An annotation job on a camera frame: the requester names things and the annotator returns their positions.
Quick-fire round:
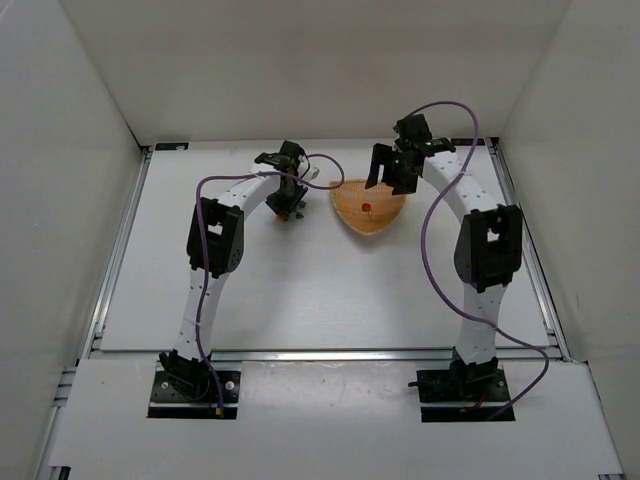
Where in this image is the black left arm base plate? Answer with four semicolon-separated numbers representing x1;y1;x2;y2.
147;368;242;420

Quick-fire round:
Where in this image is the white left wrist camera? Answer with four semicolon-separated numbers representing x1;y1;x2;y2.
303;166;320;181

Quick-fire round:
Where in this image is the aluminium front rail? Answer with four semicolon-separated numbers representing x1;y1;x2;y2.
88;346;564;362

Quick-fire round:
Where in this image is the aluminium left side rail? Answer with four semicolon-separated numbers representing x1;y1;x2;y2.
75;146;153;366

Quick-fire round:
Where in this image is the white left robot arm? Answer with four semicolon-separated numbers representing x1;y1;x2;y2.
159;141;365;410

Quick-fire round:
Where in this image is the woven fan-shaped fruit basket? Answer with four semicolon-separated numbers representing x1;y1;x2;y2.
329;179;407;236

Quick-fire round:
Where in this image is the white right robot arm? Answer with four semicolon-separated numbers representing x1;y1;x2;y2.
383;114;522;399

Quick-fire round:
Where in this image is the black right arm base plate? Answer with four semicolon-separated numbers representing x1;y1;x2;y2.
408;369;515;423

